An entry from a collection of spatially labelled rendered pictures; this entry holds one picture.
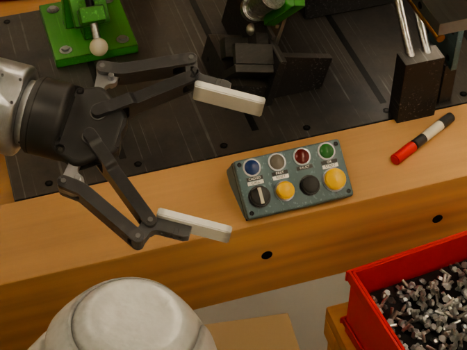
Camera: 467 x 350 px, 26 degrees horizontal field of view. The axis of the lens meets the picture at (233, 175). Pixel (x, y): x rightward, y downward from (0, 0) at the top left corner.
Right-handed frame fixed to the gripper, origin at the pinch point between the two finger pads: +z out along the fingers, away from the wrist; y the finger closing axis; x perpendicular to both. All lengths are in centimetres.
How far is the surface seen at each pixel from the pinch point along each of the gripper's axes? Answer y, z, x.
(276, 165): 16.2, 4.8, 33.9
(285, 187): 13.3, 6.7, 33.8
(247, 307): 26, 9, 140
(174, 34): 42, -15, 53
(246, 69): 32, -3, 39
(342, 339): -2.7, 18.7, 40.4
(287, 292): 33, 18, 141
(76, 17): 37, -30, 45
